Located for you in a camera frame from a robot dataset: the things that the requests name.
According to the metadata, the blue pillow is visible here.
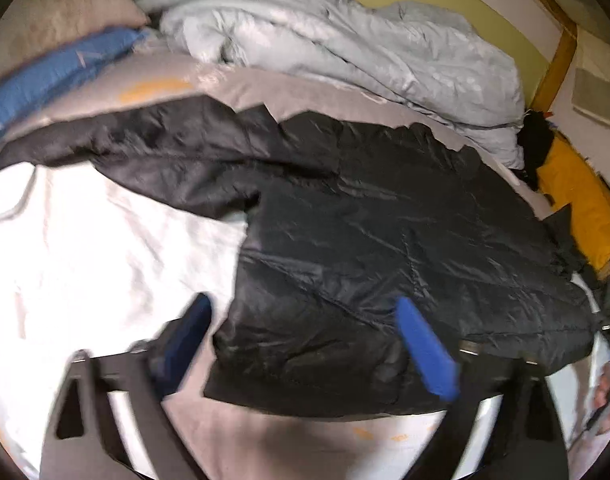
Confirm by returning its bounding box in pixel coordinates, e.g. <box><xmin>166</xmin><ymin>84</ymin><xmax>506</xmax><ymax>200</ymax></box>
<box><xmin>0</xmin><ymin>25</ymin><xmax>150</xmax><ymax>156</ymax></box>

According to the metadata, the black cloth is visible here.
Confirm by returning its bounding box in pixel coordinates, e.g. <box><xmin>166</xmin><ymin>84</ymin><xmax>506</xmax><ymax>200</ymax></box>
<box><xmin>518</xmin><ymin>110</ymin><xmax>556</xmax><ymax>191</ymax></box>

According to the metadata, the person's right hand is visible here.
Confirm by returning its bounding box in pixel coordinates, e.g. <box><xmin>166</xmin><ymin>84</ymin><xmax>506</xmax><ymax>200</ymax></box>
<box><xmin>592</xmin><ymin>360</ymin><xmax>610</xmax><ymax>433</ymax></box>

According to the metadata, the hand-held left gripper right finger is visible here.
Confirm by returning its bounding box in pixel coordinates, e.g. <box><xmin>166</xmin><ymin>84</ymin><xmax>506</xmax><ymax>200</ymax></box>
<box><xmin>395</xmin><ymin>296</ymin><xmax>571</xmax><ymax>480</ymax></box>

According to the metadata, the black puffer jacket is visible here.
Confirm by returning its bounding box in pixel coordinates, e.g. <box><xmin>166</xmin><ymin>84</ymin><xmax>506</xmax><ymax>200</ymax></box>
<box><xmin>0</xmin><ymin>95</ymin><xmax>601</xmax><ymax>418</ymax></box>

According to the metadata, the wooden bed frame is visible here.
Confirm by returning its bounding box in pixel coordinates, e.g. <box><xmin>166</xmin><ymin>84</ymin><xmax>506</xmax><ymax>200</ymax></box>
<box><xmin>500</xmin><ymin>0</ymin><xmax>578</xmax><ymax>111</ymax></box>

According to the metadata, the light grey comforter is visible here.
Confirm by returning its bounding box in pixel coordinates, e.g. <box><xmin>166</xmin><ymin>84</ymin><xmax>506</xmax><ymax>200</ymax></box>
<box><xmin>127</xmin><ymin>0</ymin><xmax>528</xmax><ymax>171</ymax></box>

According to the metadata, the yellow cushion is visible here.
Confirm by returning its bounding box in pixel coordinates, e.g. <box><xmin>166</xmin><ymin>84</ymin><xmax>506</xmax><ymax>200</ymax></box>
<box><xmin>535</xmin><ymin>132</ymin><xmax>610</xmax><ymax>271</ymax></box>

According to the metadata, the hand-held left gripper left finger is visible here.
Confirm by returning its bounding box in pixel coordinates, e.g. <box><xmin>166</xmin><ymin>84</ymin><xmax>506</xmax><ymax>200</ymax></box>
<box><xmin>40</xmin><ymin>292</ymin><xmax>216</xmax><ymax>480</ymax></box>

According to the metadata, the hanging checked cloth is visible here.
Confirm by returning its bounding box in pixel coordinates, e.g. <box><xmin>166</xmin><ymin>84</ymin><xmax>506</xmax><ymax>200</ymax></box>
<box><xmin>570</xmin><ymin>35</ymin><xmax>610</xmax><ymax>121</ymax></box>

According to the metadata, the pink pillow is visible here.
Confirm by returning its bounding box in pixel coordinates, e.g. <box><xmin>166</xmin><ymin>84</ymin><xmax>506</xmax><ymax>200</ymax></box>
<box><xmin>0</xmin><ymin>0</ymin><xmax>150</xmax><ymax>91</ymax></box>

